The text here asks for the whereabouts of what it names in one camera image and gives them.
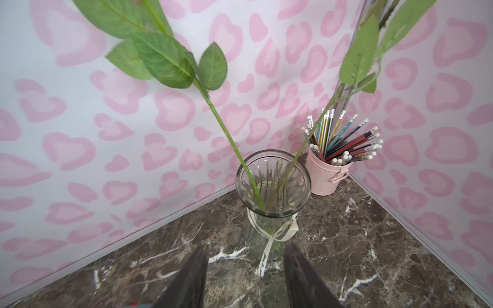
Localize clear ribbed glass vase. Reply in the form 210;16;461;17
235;150;311;277

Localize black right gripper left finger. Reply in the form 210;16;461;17
152;246;208;308

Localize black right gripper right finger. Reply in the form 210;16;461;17
283;244;343;307

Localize light pink rose with stem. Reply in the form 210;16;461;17
267;0;438;209

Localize pink cup of straws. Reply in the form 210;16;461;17
302;109;383;196

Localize teal cylindrical vase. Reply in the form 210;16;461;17
126;302;153;308

